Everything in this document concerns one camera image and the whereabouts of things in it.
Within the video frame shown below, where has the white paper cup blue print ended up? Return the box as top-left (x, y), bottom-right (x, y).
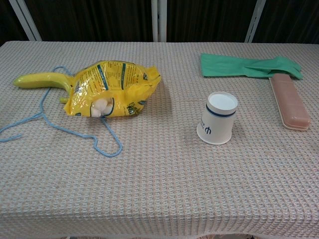
top-left (196, 91), bottom-right (239, 145)

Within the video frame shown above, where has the woven checkered tablecloth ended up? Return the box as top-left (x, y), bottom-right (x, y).
top-left (0, 40), bottom-right (319, 239)

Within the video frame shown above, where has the yellow plastic snack bag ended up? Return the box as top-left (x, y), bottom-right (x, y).
top-left (63, 60), bottom-right (162, 118)

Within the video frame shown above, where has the green rubber glove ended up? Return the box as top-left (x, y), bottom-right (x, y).
top-left (200, 53), bottom-right (304, 81)

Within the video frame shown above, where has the dark curtain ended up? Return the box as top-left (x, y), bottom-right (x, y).
top-left (0, 0), bottom-right (319, 47)

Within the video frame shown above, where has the yellow banana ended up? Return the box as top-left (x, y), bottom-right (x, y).
top-left (12, 72), bottom-right (75, 104)

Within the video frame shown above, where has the pink plastic case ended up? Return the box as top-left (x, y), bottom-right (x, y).
top-left (268, 75), bottom-right (312, 130)

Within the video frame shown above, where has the white metal frame post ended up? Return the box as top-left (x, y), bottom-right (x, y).
top-left (151, 0), bottom-right (167, 42)
top-left (244, 0), bottom-right (267, 43)
top-left (8, 0), bottom-right (42, 41)

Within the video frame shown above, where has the light blue yarn string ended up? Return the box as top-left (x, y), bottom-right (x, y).
top-left (0, 65), bottom-right (124, 158)

